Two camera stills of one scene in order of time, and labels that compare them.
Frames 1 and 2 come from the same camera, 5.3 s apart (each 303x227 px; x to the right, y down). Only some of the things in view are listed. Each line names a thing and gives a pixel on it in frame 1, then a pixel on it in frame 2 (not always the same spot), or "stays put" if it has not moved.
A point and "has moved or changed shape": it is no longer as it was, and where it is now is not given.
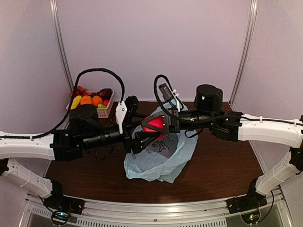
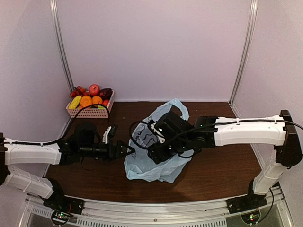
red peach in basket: [105, 102] stays put
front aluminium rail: [159, 214] stays put
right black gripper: [173, 128] to [157, 155]
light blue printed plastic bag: [163, 159] stays put
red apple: [157, 122] has moved or changed shape
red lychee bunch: [81, 91] stays put
